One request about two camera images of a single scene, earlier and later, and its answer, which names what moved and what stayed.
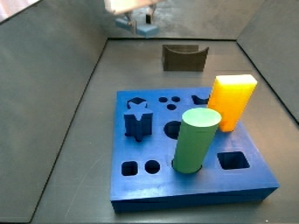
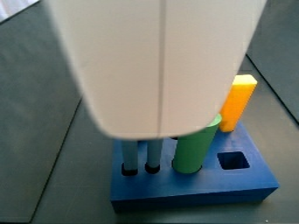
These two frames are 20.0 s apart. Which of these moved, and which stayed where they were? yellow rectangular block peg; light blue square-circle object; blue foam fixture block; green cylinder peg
Moved: light blue square-circle object
Stayed: green cylinder peg; blue foam fixture block; yellow rectangular block peg
